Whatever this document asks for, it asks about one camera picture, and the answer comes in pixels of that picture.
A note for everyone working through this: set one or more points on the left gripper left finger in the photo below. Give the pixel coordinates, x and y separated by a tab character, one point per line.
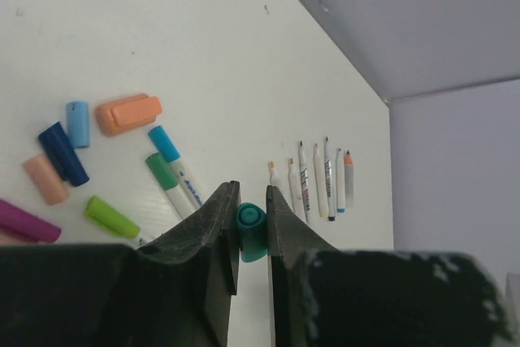
174	291

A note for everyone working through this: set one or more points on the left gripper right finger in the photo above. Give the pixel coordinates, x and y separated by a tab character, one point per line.
324	296

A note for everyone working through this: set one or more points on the cyan pen cap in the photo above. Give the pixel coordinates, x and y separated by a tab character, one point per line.
251	222

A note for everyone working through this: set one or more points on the salmon capped pen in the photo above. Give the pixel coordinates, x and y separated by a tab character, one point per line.
319	174

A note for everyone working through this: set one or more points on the dark blue capped pen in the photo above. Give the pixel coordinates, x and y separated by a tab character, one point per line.
328	179

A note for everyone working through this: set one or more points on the orange capped fat marker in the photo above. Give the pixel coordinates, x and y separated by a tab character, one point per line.
348	179

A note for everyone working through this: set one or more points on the yellow capped pen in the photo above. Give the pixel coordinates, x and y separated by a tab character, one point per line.
275	179

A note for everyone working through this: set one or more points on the sky blue capped pen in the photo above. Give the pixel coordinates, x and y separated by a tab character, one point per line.
340	181

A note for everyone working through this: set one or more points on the magenta capped pen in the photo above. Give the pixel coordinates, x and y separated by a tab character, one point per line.
304	179

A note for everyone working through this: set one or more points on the salmon pen cap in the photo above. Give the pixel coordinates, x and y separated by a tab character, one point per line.
45	178

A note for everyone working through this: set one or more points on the magenta pen cap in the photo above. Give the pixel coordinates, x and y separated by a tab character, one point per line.
28	227

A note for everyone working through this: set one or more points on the orange marker cap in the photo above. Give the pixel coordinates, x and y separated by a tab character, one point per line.
125	114

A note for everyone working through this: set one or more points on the dark blue pen cap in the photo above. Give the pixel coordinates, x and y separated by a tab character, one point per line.
58	148

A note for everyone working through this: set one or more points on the sky blue pen cap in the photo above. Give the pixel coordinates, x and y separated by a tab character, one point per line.
78	130

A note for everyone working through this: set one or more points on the green capped pen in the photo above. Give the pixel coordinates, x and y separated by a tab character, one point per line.
108	218

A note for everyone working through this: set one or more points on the teal capped pen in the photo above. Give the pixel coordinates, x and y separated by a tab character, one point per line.
168	183

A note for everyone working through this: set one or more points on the light blue capped pen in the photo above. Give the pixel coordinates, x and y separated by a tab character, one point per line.
177	165

